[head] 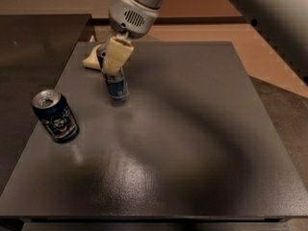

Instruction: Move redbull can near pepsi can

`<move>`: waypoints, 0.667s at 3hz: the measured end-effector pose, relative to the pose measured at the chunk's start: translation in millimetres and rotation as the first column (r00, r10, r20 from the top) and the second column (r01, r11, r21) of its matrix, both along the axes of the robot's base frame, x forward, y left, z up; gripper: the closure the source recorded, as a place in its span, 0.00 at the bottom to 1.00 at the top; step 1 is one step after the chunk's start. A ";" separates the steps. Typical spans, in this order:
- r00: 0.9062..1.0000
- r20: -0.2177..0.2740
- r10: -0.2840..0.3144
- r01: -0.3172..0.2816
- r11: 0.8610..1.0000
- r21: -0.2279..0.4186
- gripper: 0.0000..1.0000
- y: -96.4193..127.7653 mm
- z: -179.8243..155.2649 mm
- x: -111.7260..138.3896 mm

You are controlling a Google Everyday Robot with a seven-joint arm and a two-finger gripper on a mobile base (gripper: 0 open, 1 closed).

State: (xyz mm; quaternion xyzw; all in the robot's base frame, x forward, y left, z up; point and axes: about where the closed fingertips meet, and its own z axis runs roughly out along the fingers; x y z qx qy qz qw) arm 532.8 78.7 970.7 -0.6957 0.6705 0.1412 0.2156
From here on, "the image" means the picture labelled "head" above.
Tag grey-white gripper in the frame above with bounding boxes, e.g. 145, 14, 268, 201
103, 0, 159, 75

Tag slim silver-blue Red Bull can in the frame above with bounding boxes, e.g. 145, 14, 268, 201
96, 44, 130, 101

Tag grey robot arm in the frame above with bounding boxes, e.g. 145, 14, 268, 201
109, 0, 308, 95

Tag dark blue Pepsi can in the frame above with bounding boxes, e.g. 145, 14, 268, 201
32, 90, 79, 143

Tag yellow sponge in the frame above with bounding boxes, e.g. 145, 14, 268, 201
82, 44, 101, 70

